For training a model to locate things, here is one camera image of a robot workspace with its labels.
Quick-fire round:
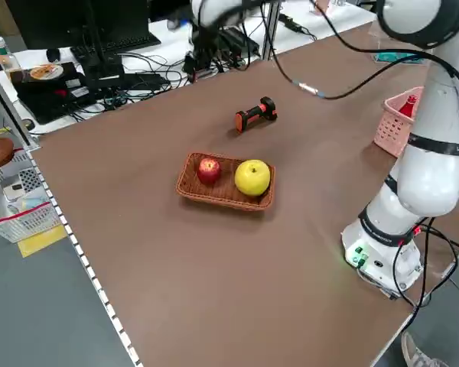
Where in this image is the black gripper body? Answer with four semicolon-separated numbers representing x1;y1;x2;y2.
194;23;220;57

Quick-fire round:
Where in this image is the orange black barcode scanner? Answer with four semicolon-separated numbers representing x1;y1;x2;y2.
235;96;279;134

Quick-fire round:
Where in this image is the red Coca-Cola bottle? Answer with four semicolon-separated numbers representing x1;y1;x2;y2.
399;93;420;119

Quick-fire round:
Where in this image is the clear bottle white cap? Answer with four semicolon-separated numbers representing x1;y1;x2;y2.
0;36;23;74

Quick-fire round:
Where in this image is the pink plastic basket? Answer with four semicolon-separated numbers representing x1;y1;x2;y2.
373;86;425;158

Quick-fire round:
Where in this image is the black keyboard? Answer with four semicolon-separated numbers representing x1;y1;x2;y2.
70;32;162;58

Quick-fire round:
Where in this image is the red apple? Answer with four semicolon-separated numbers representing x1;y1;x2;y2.
197;157;222;185

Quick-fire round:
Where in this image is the yellow apple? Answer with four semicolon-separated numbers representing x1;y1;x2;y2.
234;159;272;196

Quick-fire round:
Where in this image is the black computer monitor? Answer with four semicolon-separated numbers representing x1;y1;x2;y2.
5;0;152;50

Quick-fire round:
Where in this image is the brown wicker tray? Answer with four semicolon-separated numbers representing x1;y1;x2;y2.
176;152;276;210

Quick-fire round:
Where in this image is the orange white disc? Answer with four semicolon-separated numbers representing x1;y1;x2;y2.
26;63;64;81

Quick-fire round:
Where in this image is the black flat case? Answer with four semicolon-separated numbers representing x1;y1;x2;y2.
13;60;91;124

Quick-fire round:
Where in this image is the clear acrylic shelf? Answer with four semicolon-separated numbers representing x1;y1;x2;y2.
369;22;431;67

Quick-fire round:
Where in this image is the white slotted edge strip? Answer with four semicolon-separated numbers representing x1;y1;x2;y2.
29;145;145;367

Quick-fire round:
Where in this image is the yellow paper sheet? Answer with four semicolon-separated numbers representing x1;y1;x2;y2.
17;225;68;258

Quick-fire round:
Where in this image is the person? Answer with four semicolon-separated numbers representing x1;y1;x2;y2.
400;331;451;367

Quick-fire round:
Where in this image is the black cable tangle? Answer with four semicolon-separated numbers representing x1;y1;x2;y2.
70;49;225;118

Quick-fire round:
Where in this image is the aluminium post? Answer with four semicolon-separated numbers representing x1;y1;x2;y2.
262;0;284;60

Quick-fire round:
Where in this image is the aluminium frame bar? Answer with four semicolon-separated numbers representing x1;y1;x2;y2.
0;60;40;151

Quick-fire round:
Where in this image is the white wire crate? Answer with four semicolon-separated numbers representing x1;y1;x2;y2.
0;148;62;244

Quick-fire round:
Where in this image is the black arm base cable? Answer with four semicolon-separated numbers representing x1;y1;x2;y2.
390;224;459;311

